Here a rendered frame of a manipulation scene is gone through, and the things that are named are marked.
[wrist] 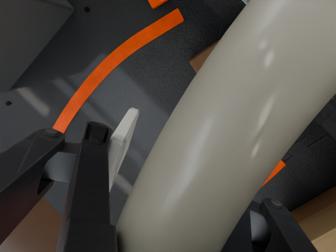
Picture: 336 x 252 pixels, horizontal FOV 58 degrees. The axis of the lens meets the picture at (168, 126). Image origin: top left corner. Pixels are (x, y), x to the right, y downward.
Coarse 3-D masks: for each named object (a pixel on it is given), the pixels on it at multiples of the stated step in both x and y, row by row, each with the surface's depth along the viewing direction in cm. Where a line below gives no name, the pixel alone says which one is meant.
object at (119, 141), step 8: (128, 112) 19; (136, 112) 20; (128, 120) 18; (136, 120) 21; (120, 128) 16; (128, 128) 16; (112, 136) 15; (120, 136) 15; (128, 136) 16; (112, 144) 14; (120, 144) 14; (128, 144) 20; (112, 152) 15; (120, 152) 15; (112, 160) 15; (120, 160) 16; (112, 168) 15; (112, 176) 15; (112, 184) 16
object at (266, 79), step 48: (288, 0) 6; (240, 48) 6; (288, 48) 6; (192, 96) 7; (240, 96) 6; (288, 96) 6; (192, 144) 7; (240, 144) 7; (288, 144) 7; (144, 192) 8; (192, 192) 7; (240, 192) 7; (144, 240) 7; (192, 240) 7
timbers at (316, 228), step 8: (328, 208) 102; (320, 216) 102; (328, 216) 99; (304, 224) 104; (312, 224) 101; (320, 224) 99; (328, 224) 97; (304, 232) 101; (312, 232) 98; (320, 232) 96; (328, 232) 95; (312, 240) 96; (320, 240) 96; (328, 240) 95; (320, 248) 96; (328, 248) 96
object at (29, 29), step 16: (0, 0) 65; (16, 0) 70; (32, 0) 76; (48, 0) 84; (64, 0) 98; (0, 16) 70; (16, 16) 76; (32, 16) 82; (48, 16) 90; (64, 16) 99; (0, 32) 76; (16, 32) 82; (32, 32) 90; (48, 32) 99; (0, 48) 82; (16, 48) 89; (32, 48) 98; (0, 64) 89; (16, 64) 98; (0, 80) 98; (16, 80) 109
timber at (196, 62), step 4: (212, 44) 92; (208, 48) 89; (212, 48) 89; (200, 52) 95; (204, 52) 90; (208, 52) 90; (196, 56) 90; (200, 56) 90; (204, 56) 90; (192, 60) 90; (196, 60) 90; (200, 60) 90; (204, 60) 90; (192, 64) 91; (196, 64) 91; (200, 64) 91; (196, 68) 91; (196, 72) 91
